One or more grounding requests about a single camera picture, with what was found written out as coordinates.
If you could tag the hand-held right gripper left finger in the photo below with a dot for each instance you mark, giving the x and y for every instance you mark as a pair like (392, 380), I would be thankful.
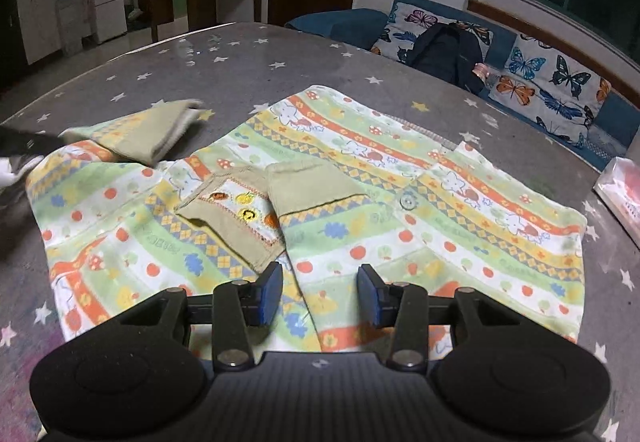
(270, 294)

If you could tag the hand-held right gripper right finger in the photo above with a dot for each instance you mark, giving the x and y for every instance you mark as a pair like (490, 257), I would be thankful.
(367, 294)

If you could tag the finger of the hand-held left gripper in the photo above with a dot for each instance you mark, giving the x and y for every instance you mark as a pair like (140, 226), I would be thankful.
(25, 141)

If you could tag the colourful patterned child's shirt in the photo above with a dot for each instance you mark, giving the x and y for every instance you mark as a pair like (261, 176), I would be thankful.
(350, 222)

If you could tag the water dispenser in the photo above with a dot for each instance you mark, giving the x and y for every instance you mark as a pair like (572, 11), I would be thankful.
(67, 21)

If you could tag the grey star-print tablecloth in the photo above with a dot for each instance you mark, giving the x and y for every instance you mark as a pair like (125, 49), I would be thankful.
(350, 61)

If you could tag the dark jacket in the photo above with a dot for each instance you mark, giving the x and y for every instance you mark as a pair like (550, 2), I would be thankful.
(445, 51)

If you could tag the blue sofa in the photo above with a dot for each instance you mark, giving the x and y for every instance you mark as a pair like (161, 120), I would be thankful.
(350, 21)

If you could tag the clear plastic packet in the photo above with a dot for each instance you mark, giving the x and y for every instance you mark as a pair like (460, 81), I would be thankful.
(625, 192)

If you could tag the butterfly print cushion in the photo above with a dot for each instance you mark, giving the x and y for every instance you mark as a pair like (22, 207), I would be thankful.
(415, 16)
(550, 71)

